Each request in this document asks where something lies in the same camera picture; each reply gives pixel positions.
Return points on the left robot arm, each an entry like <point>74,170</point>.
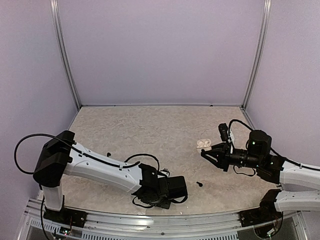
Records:
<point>62,155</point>

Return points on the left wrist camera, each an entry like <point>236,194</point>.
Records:
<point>165,170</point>

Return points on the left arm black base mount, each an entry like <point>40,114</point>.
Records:
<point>66,216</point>

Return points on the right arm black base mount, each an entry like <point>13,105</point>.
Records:
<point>266,211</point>

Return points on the aluminium frame post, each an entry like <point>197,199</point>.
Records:
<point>54,6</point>
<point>267,4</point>

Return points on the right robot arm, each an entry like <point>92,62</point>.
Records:
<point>273,169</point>

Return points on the right aluminium frame post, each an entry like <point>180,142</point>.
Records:
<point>267,4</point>

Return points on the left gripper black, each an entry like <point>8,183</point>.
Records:
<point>165,205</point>

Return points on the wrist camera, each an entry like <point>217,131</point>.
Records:
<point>165,170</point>
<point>226,135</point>

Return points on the white earbud charging case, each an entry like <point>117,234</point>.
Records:
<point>203,144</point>

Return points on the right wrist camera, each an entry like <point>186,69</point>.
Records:
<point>226,135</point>

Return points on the left aluminium frame post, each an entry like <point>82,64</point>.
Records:
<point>54,6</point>

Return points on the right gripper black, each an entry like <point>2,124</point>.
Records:
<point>223,158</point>

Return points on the aluminium front rail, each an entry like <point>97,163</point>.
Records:
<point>112,226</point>

